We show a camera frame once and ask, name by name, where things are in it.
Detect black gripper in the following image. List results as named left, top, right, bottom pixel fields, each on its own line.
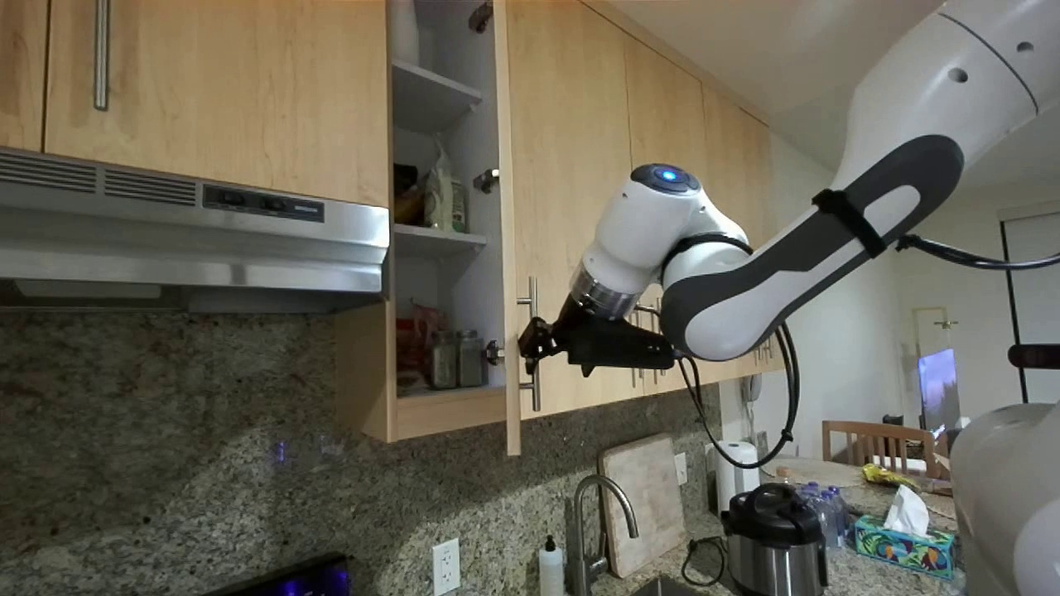
left=513, top=294, right=657, bottom=368

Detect steel bar door handle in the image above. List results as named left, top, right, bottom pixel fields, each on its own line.
left=87, top=0, right=116, bottom=115
left=518, top=278, right=546, bottom=414

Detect light wood cabinet door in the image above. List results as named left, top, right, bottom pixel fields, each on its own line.
left=503, top=0, right=635, bottom=425
left=488, top=0, right=528, bottom=459
left=0, top=0, right=48, bottom=157
left=626, top=39, right=779, bottom=391
left=38, top=0, right=392, bottom=210

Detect light wood cabinet carcass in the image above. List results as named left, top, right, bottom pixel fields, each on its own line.
left=329, top=0, right=511, bottom=446

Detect small metal can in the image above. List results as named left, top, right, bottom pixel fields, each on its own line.
left=432, top=327, right=464, bottom=391
left=457, top=327, right=489, bottom=391

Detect red food package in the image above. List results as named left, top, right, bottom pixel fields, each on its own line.
left=393, top=307, right=437, bottom=391

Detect green plastic bottle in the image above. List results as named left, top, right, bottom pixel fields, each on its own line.
left=424, top=145, right=457, bottom=234

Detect pale cutting board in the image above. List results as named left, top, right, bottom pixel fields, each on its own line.
left=600, top=435, right=689, bottom=584

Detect dark glass jar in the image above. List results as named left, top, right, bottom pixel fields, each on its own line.
left=392, top=161, right=432, bottom=232

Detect steel kitchen faucet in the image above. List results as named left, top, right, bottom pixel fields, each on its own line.
left=562, top=475, right=641, bottom=596

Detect white soap bottle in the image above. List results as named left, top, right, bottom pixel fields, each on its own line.
left=534, top=532, right=568, bottom=596

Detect white paper towel roll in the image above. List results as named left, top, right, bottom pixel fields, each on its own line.
left=708, top=440, right=766, bottom=518

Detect black steel pressure cooker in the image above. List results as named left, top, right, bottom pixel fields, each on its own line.
left=719, top=480, right=831, bottom=596

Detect clear water bottles pack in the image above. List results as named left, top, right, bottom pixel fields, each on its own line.
left=799, top=480, right=854, bottom=547

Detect wooden chair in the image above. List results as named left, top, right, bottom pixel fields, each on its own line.
left=818, top=419, right=938, bottom=480

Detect black stove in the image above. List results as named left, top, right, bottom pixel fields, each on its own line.
left=204, top=551, right=359, bottom=596

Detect yellow banana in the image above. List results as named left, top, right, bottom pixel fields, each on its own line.
left=857, top=459, right=930, bottom=497

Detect stainless steel range hood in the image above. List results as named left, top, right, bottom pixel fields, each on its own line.
left=0, top=145, right=393, bottom=307

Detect patterned tissue box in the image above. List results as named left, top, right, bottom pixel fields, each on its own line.
left=849, top=483, right=960, bottom=579

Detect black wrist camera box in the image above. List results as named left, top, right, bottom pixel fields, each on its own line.
left=583, top=336, right=679, bottom=378

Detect white wall outlet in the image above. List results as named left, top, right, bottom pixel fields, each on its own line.
left=427, top=536, right=464, bottom=596

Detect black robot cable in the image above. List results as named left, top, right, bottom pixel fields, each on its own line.
left=673, top=228, right=1060, bottom=475

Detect black appliance power cord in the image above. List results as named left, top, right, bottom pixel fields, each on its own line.
left=676, top=532, right=733, bottom=590

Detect black velcro strap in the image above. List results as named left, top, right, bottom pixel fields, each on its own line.
left=808, top=186, right=894, bottom=266

